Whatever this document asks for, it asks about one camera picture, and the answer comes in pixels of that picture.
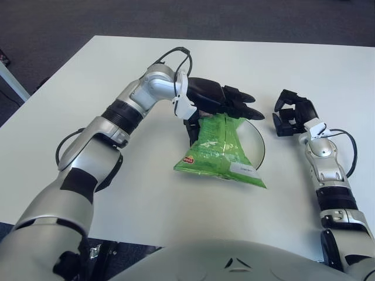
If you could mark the white right wrist connector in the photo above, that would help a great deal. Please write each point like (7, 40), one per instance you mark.
(316, 131)

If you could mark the green snack bag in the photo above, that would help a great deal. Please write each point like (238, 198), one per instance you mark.
(216, 146)

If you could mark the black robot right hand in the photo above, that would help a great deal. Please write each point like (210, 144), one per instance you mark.
(307, 112)

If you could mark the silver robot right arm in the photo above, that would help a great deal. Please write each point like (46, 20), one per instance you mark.
(322, 155)

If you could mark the white plate with black rim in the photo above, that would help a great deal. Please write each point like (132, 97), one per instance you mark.
(255, 143)

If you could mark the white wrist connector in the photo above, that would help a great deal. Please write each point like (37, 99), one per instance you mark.
(184, 106)
(316, 131)

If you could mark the black caster wheel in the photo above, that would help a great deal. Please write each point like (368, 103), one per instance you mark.
(5, 58)

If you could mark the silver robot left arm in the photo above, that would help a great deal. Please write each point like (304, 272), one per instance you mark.
(88, 146)

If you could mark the white neighbouring table leg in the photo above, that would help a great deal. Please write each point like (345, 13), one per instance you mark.
(14, 82)

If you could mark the white left wrist connector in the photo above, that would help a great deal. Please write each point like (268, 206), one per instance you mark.
(184, 106)

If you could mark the grey robot torso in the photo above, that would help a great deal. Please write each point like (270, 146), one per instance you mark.
(205, 263)

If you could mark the small silver metal bracket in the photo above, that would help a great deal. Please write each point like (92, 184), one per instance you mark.
(95, 252)

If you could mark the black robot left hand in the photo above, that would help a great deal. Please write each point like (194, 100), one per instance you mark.
(205, 93)

